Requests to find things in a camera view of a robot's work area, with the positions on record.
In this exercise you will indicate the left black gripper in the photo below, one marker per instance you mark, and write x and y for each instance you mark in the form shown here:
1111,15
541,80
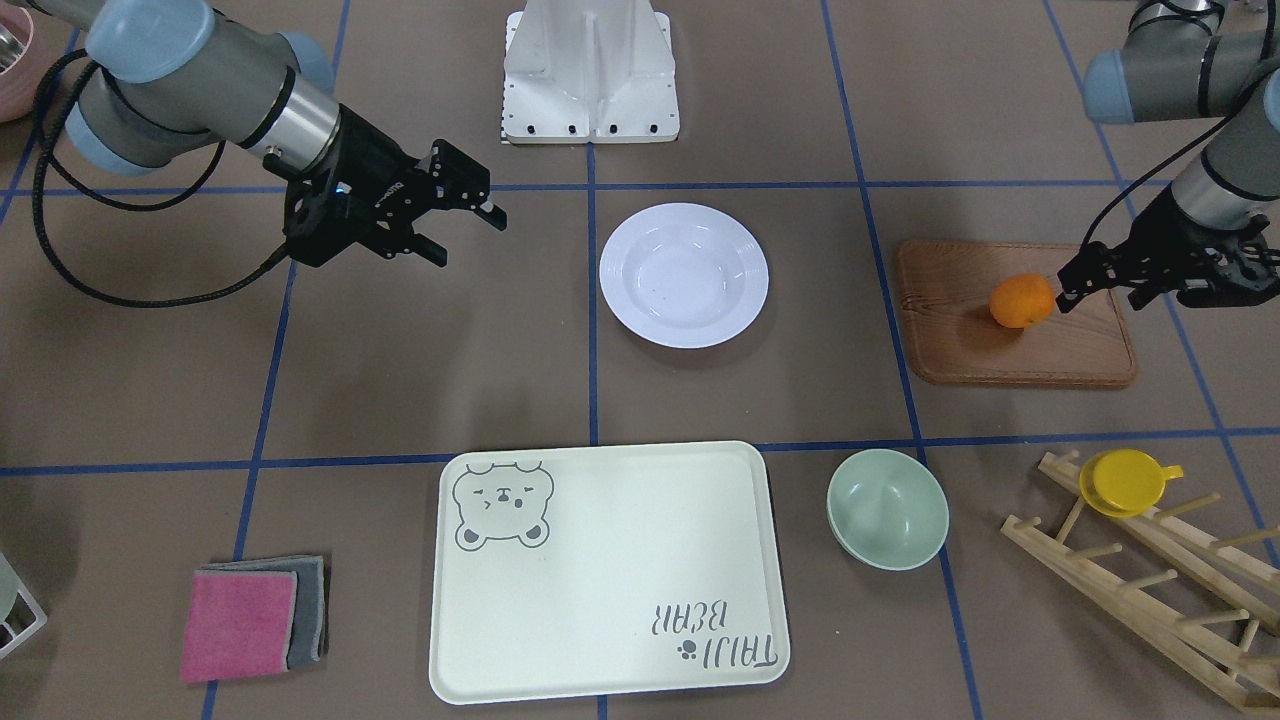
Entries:
1163,243

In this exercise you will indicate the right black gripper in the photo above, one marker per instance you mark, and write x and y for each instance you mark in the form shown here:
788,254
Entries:
368,150

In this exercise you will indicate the orange fruit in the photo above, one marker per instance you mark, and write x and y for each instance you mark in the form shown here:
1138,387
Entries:
1022,301

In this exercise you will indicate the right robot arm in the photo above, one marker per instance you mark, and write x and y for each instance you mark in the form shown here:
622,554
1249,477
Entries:
177,75

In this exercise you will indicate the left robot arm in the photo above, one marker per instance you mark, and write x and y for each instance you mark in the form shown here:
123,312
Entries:
1174,65

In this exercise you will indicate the wooden tray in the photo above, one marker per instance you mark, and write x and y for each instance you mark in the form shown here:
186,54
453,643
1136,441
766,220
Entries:
985,313

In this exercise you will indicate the cream bear tray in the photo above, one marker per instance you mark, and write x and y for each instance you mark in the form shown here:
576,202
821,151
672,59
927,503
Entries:
568,572

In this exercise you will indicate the yellow mug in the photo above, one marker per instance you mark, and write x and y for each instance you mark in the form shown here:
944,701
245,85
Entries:
1125,482

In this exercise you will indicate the white round plate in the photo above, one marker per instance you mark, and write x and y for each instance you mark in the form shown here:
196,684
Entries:
682,275

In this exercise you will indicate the wooden mug drying rack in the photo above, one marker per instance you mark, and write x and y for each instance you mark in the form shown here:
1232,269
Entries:
1206,601

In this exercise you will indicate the green bowl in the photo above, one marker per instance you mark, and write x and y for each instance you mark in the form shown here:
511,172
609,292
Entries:
887,510

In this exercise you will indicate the pink bowl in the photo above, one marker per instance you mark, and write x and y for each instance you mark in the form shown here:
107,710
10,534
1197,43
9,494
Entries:
19,78

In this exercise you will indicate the grey cloth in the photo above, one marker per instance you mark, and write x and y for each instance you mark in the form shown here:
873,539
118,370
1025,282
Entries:
309,616

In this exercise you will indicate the pink cloth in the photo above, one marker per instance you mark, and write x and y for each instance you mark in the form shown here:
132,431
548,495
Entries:
239,624

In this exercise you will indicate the green cup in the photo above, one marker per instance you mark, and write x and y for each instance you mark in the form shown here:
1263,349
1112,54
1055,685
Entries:
9,587

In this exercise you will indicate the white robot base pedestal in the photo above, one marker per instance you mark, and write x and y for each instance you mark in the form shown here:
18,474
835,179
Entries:
589,72

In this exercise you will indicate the white wire cup rack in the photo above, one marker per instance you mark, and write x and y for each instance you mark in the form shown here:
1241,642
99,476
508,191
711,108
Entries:
27,618

